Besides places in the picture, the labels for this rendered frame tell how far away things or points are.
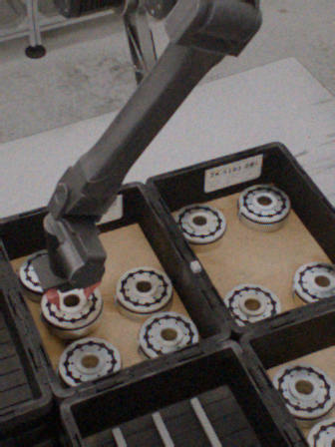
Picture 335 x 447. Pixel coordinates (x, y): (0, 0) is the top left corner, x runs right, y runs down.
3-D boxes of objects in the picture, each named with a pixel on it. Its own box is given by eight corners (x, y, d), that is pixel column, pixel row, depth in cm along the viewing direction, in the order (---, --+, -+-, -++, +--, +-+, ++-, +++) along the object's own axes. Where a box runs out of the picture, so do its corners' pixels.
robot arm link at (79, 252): (108, 182, 144) (60, 178, 138) (139, 230, 137) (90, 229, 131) (77, 237, 149) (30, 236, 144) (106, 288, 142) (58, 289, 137)
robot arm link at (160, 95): (252, -6, 121) (188, -23, 114) (269, 26, 118) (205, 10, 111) (97, 194, 147) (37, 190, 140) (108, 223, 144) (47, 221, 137)
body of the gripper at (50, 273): (105, 275, 151) (102, 246, 145) (44, 296, 148) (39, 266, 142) (91, 248, 155) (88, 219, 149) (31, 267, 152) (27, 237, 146)
